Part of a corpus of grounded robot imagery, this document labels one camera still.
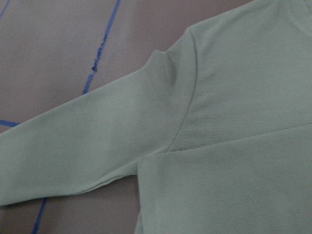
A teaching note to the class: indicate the olive green long-sleeve shirt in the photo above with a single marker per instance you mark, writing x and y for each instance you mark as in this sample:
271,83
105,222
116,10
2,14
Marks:
218,130

